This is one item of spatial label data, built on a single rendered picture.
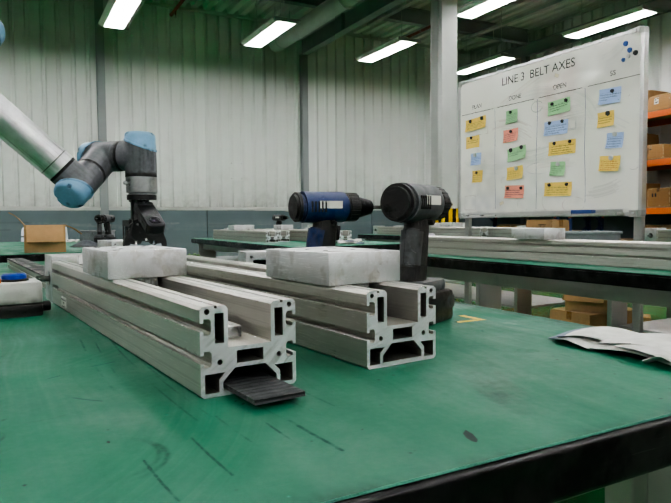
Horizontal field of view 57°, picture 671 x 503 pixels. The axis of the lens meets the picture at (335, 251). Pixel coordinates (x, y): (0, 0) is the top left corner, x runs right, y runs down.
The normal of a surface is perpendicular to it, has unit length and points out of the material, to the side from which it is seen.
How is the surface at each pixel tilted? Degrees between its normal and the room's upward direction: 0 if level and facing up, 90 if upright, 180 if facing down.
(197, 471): 0
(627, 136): 90
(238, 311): 90
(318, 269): 90
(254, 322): 90
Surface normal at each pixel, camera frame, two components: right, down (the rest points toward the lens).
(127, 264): 0.55, 0.04
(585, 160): -0.88, 0.04
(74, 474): -0.01, -1.00
